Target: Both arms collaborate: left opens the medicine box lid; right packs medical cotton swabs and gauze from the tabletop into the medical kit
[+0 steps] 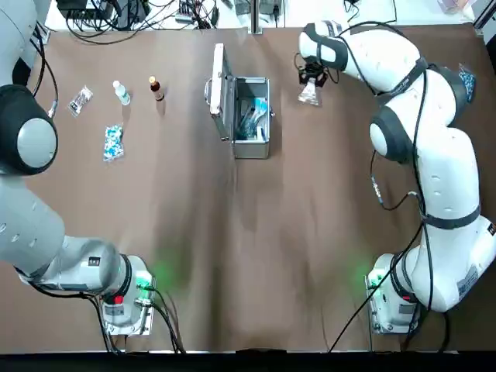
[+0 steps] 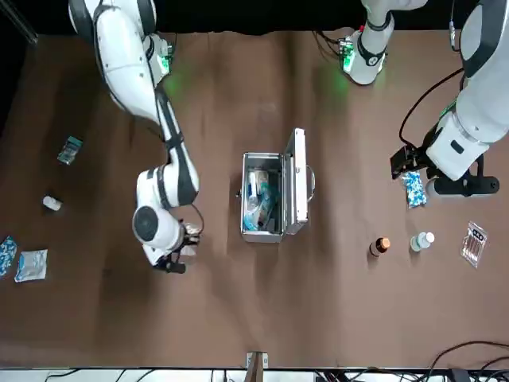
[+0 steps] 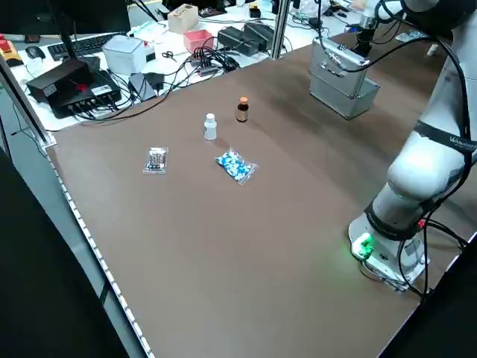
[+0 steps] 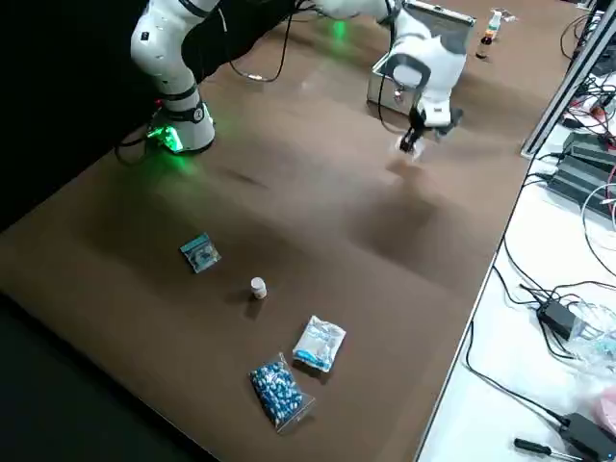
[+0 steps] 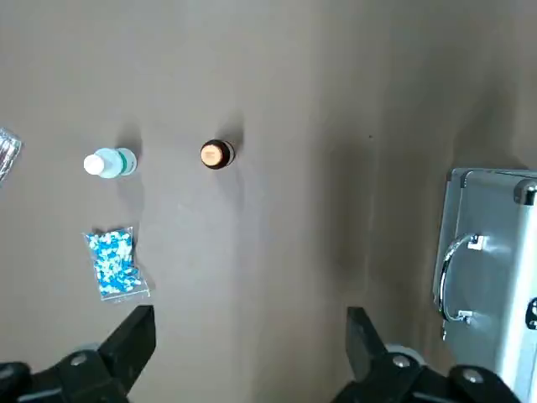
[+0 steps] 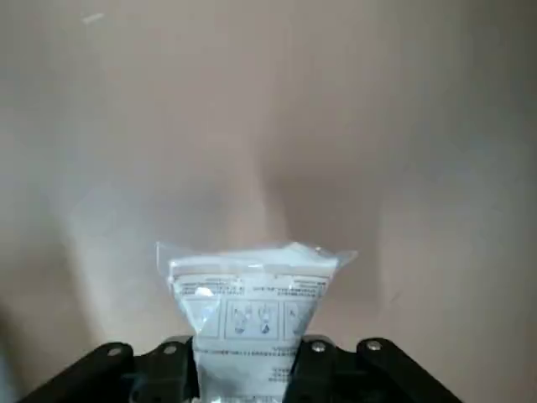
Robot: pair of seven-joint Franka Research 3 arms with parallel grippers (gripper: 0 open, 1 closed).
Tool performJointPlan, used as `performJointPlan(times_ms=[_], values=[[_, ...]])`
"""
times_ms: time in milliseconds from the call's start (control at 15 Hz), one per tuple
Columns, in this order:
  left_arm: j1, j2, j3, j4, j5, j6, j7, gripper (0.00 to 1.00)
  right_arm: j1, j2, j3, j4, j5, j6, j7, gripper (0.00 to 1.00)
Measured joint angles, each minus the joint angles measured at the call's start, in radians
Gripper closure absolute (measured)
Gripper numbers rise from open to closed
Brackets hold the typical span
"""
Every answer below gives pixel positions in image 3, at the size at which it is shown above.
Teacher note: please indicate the black monitor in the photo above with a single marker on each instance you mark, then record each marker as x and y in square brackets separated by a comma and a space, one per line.
[93, 15]

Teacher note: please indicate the black keyboard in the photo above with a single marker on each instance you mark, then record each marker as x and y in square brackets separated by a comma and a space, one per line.
[93, 43]

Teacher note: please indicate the black electronics box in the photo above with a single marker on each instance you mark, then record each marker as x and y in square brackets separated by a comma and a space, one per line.
[67, 84]

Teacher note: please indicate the clear bottle white cap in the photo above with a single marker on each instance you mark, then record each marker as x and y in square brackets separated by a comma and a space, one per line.
[210, 128]

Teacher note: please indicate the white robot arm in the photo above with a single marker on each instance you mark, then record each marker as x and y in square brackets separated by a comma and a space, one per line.
[421, 175]

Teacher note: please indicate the blue white capsule bag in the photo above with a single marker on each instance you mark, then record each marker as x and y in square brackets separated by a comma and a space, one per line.
[236, 168]

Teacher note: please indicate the yellow emergency stop box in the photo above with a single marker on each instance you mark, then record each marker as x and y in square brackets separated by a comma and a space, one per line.
[9, 56]

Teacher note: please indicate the scissors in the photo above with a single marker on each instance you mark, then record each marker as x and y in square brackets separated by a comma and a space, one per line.
[168, 54]

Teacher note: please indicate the clear bag of brown sticks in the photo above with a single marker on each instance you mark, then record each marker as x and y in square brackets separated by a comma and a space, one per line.
[155, 160]

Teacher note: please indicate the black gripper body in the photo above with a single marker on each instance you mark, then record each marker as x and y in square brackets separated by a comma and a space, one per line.
[364, 36]

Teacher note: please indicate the aluminium camera post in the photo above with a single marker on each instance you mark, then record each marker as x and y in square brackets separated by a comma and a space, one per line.
[280, 30]

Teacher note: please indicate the black computer mouse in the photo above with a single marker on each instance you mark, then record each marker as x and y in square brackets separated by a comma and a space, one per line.
[33, 52]

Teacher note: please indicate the small white pill bottle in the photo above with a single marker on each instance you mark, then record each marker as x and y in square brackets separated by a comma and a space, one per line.
[432, 50]

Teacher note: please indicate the pink plastic bin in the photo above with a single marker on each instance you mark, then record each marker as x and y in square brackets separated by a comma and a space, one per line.
[197, 41]

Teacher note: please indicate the white packet with blue print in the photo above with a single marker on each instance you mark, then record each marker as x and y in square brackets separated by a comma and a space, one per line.
[411, 36]

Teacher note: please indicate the grey table side rail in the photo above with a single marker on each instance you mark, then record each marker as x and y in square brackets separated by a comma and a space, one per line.
[93, 261]

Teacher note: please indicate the black power brick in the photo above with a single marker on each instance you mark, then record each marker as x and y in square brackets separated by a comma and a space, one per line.
[143, 87]

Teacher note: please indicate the beige wooden box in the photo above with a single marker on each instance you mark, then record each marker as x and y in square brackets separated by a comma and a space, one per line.
[182, 18]

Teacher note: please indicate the white plastic box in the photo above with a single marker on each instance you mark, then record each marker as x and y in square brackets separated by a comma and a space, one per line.
[123, 54]

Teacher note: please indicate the black usb hub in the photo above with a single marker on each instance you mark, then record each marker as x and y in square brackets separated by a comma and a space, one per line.
[208, 71]

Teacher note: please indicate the silver aluminium medicine case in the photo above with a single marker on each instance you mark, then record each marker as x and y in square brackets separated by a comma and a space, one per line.
[343, 100]

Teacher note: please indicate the black power supply box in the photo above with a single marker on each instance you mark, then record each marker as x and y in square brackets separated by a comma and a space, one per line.
[261, 33]
[231, 39]

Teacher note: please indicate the brown bottle orange cap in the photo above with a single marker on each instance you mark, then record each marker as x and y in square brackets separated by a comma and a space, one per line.
[242, 112]

